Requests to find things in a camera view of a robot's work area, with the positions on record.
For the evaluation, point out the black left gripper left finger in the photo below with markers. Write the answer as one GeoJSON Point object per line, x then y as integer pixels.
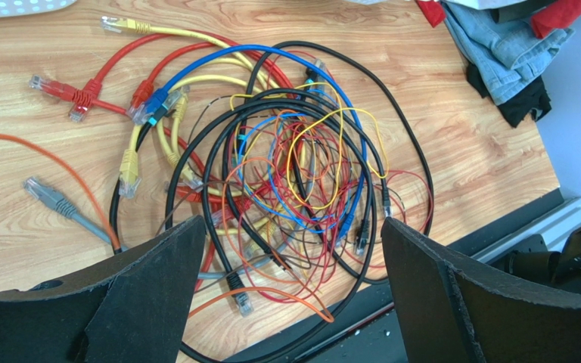
{"type": "Point", "coordinates": [131, 307]}

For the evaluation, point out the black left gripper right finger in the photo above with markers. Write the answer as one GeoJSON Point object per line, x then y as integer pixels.
{"type": "Point", "coordinates": [452, 308]}

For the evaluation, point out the black garment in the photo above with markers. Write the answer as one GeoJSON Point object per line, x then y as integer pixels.
{"type": "Point", "coordinates": [532, 100]}

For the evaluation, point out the folded blue jeans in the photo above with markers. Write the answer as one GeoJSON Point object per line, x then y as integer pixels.
{"type": "Point", "coordinates": [508, 56]}

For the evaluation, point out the left white basket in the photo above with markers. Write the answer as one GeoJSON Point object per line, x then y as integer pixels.
{"type": "Point", "coordinates": [15, 8]}

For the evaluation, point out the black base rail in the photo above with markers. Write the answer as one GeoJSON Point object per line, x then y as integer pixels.
{"type": "Point", "coordinates": [368, 329]}

